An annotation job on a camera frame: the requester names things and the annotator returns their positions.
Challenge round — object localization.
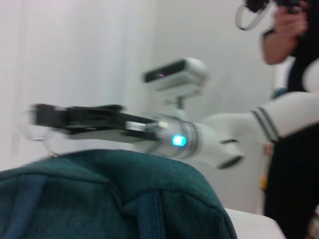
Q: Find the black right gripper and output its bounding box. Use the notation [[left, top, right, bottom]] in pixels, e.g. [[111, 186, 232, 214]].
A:
[[31, 103, 164, 151]]

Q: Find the dark teal insulated lunch bag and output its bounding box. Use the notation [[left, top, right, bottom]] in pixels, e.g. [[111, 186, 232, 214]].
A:
[[0, 111, 238, 239]]

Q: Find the teleoperator bare forearm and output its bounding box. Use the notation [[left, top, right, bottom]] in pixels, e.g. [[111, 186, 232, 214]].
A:
[[260, 28, 297, 66]]

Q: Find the teleoperator bare hand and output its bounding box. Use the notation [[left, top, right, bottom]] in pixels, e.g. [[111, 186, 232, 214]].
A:
[[273, 7, 309, 39]]

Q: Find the person in black clothing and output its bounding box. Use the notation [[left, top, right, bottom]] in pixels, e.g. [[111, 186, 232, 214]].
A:
[[263, 0, 319, 239]]

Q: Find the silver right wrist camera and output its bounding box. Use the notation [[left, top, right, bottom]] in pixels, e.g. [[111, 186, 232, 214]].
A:
[[142, 57, 209, 110]]

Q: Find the white ring handheld controller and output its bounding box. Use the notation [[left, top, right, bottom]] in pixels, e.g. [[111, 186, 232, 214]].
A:
[[235, 0, 304, 32]]

